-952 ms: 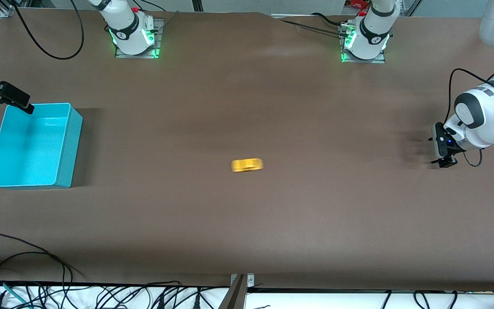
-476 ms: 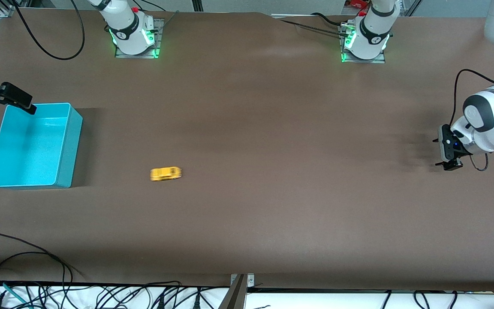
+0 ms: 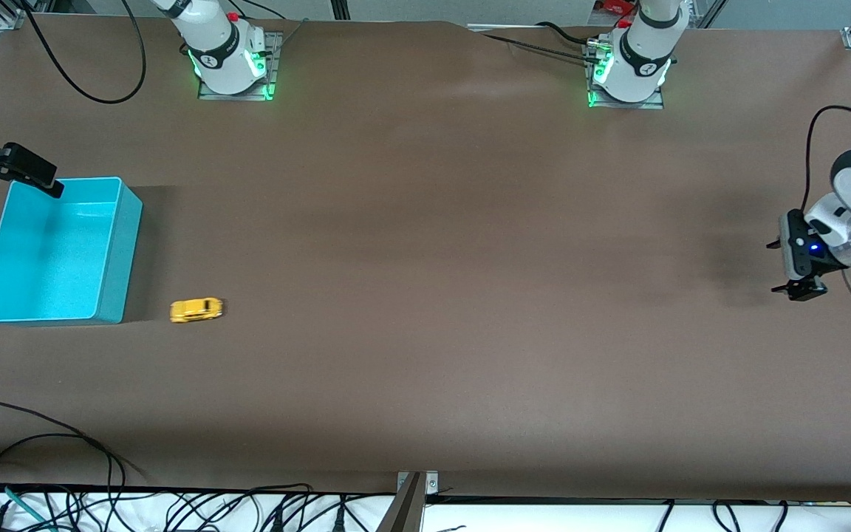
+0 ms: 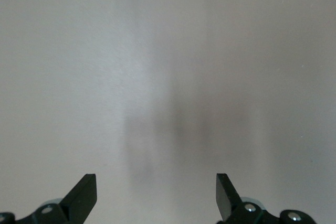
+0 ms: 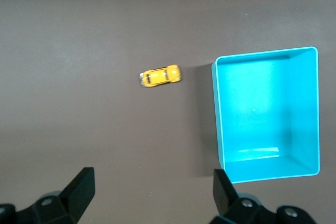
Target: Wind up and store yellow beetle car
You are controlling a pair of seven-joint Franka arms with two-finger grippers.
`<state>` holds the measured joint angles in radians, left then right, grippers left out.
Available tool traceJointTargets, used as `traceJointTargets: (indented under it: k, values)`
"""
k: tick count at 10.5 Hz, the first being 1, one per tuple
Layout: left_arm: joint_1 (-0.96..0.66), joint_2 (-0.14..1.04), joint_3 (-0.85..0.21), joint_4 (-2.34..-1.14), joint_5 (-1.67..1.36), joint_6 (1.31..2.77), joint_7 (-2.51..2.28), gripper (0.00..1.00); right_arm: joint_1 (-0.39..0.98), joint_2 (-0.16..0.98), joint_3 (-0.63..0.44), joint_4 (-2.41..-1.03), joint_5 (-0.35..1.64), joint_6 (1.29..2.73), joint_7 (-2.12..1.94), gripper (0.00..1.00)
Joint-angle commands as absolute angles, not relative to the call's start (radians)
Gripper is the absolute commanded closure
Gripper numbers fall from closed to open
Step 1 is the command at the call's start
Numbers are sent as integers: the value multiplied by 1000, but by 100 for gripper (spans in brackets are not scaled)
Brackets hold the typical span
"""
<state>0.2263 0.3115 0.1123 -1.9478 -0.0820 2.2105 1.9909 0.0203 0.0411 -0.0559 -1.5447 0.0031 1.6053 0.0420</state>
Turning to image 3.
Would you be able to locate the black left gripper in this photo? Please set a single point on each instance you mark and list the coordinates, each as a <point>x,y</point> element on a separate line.
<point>804,287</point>

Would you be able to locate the yellow beetle toy car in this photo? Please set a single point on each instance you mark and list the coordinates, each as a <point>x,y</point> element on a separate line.
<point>196,310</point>

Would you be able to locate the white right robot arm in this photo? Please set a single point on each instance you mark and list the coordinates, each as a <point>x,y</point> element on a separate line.
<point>219,52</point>

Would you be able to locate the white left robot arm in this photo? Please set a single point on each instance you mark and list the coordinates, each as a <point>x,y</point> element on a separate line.
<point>640,66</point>

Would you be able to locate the teal plastic storage bin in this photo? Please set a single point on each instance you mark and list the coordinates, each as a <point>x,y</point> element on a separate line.
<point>49,258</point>

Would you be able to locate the red box behind table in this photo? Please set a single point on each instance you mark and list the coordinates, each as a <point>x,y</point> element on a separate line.
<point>616,7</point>

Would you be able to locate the brown table cover mat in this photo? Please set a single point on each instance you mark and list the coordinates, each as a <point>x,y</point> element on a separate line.
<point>425,310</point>

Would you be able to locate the grey metal pole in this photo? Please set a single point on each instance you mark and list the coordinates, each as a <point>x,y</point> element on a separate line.
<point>403,510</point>

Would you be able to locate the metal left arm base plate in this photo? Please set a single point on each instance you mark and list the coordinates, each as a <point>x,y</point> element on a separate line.
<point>653,105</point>

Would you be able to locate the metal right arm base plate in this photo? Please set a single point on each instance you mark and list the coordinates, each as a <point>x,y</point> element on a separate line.
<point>272,74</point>

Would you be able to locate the small metal edge bracket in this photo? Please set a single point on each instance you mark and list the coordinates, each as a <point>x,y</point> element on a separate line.
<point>431,482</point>

